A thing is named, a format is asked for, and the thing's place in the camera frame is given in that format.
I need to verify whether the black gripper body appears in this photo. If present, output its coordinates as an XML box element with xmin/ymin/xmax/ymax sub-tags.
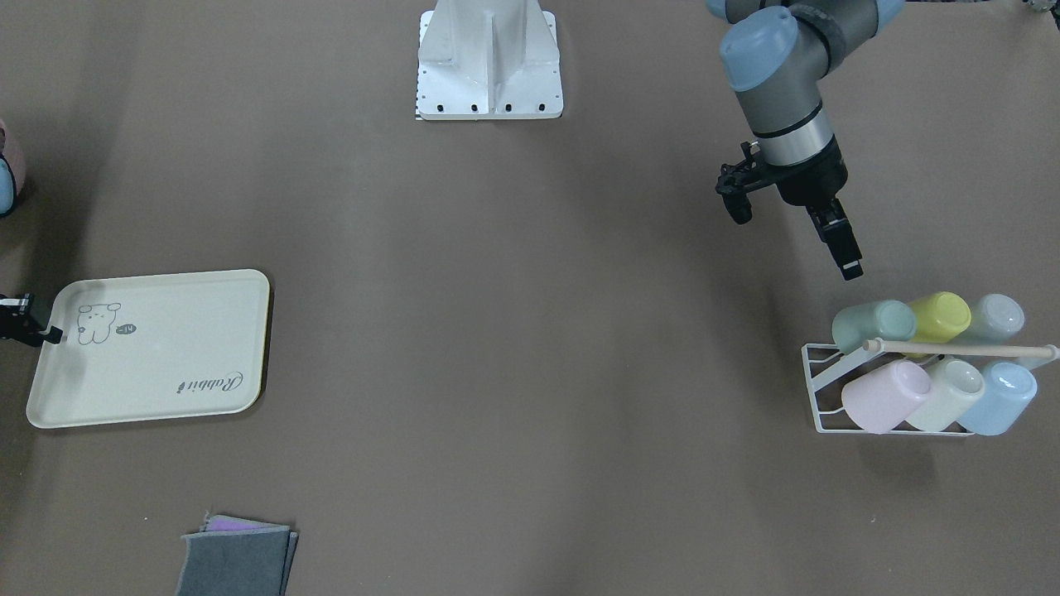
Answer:
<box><xmin>773</xmin><ymin>139</ymin><xmax>849</xmax><ymax>208</ymax></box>

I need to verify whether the green cup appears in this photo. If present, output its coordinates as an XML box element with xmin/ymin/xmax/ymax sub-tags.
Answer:
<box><xmin>831</xmin><ymin>300</ymin><xmax>917</xmax><ymax>354</ymax></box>

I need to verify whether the cream rabbit tray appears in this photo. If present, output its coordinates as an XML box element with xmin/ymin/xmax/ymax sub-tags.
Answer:
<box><xmin>27</xmin><ymin>269</ymin><xmax>270</xmax><ymax>430</ymax></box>

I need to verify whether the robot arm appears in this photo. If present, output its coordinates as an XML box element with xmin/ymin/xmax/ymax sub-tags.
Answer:
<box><xmin>707</xmin><ymin>1</ymin><xmax>904</xmax><ymax>281</ymax></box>

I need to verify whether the yellow cup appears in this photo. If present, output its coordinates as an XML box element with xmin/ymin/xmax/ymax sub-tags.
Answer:
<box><xmin>905</xmin><ymin>291</ymin><xmax>972</xmax><ymax>344</ymax></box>

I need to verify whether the pink cup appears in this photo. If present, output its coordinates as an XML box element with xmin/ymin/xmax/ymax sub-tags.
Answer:
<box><xmin>841</xmin><ymin>361</ymin><xmax>932</xmax><ymax>434</ymax></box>

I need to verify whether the pale grey-blue cup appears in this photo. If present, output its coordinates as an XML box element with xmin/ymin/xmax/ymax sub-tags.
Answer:
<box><xmin>951</xmin><ymin>293</ymin><xmax>1026</xmax><ymax>344</ymax></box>

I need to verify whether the cream white cup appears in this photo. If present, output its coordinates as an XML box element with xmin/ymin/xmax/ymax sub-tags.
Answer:
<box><xmin>905</xmin><ymin>355</ymin><xmax>985</xmax><ymax>431</ymax></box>

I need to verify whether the light blue cup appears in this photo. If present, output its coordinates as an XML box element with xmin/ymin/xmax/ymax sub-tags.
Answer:
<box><xmin>957</xmin><ymin>361</ymin><xmax>1038</xmax><ymax>436</ymax></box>

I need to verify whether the purple cloth underneath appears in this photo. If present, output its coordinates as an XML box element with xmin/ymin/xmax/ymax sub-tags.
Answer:
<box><xmin>200</xmin><ymin>514</ymin><xmax>272</xmax><ymax>532</ymax></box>

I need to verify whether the grey folded cloth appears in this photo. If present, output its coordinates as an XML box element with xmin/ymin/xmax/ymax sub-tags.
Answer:
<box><xmin>175</xmin><ymin>526</ymin><xmax>299</xmax><ymax>595</ymax></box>

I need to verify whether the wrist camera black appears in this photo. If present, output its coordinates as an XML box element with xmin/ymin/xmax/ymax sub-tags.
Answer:
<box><xmin>716</xmin><ymin>140</ymin><xmax>779</xmax><ymax>225</ymax></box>

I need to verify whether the white wire cup rack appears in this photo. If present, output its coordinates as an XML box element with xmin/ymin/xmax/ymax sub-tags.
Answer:
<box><xmin>800</xmin><ymin>337</ymin><xmax>1059</xmax><ymax>435</ymax></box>

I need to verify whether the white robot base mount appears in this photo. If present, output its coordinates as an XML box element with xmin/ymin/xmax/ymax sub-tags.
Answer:
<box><xmin>414</xmin><ymin>1</ymin><xmax>565</xmax><ymax>122</ymax></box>

